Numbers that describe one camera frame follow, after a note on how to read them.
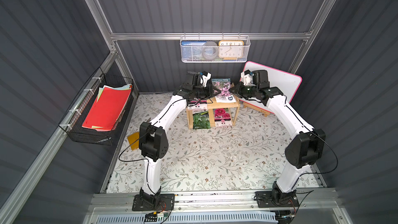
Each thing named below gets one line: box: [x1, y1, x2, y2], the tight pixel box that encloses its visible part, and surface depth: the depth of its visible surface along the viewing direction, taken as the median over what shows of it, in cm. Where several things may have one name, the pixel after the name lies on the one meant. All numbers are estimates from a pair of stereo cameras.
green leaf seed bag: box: [192, 110, 211, 130], surface depth 104 cm
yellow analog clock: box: [218, 39, 245, 61], surface depth 90 cm
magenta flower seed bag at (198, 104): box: [187, 99, 208, 111], surface depth 86 cm
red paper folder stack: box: [81, 84, 133, 132], surface depth 74 cm
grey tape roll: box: [202, 40, 219, 61], surface depth 90 cm
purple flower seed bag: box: [211, 77, 236, 103], surface depth 86 cm
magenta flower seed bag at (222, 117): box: [214, 107, 233, 128], surface depth 105 cm
